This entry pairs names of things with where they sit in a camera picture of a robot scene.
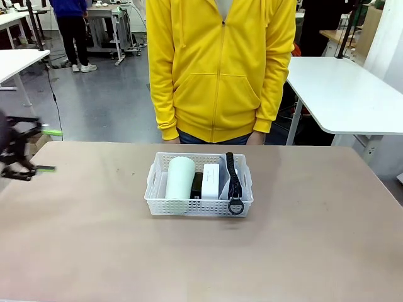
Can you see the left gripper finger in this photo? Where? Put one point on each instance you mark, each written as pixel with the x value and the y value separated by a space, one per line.
pixel 45 170
pixel 50 132

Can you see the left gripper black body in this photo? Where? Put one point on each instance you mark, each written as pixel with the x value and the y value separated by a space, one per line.
pixel 4 135

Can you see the pale green cylinder roll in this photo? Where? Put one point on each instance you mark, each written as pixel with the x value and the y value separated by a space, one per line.
pixel 179 179

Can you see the small black box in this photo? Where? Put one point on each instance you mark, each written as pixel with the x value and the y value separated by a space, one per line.
pixel 196 185

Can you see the white rectangular box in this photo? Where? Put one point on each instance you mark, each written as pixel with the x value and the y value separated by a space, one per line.
pixel 210 182

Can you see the person's left forearm yellow sleeve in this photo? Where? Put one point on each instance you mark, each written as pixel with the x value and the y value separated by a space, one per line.
pixel 270 100

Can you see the person's right forearm yellow sleeve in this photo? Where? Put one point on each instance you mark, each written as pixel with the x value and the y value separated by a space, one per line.
pixel 162 107

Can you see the white perforated plastic basket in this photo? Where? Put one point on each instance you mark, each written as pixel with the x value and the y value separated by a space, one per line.
pixel 176 209

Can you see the person's left hand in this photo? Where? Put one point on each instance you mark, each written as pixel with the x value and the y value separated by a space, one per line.
pixel 256 139

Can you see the small brown cardboard box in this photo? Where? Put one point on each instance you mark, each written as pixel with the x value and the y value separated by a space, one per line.
pixel 41 144

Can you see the white table with white leg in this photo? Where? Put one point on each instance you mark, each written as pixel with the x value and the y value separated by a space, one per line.
pixel 19 59

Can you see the person in blue top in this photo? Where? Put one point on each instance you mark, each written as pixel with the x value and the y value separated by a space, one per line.
pixel 70 31

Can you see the black vertical pole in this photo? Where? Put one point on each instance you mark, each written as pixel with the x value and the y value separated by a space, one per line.
pixel 34 28

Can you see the small white background table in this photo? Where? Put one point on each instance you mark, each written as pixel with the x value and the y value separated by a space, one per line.
pixel 12 17

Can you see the grey background desk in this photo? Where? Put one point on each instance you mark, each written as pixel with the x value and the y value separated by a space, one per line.
pixel 104 8

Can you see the person in yellow hoodie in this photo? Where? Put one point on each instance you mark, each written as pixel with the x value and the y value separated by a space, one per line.
pixel 217 78

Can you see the person in black clothing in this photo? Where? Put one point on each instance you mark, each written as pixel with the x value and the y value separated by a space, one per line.
pixel 318 25

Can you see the large white table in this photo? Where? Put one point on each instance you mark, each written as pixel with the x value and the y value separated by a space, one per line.
pixel 340 91

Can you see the wooden top desk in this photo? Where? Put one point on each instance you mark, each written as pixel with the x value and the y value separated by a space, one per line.
pixel 330 35

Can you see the black slanted pole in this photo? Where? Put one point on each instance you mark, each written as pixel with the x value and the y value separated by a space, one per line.
pixel 346 34

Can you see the tall cardboard box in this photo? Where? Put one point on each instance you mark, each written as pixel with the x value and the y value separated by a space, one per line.
pixel 368 31

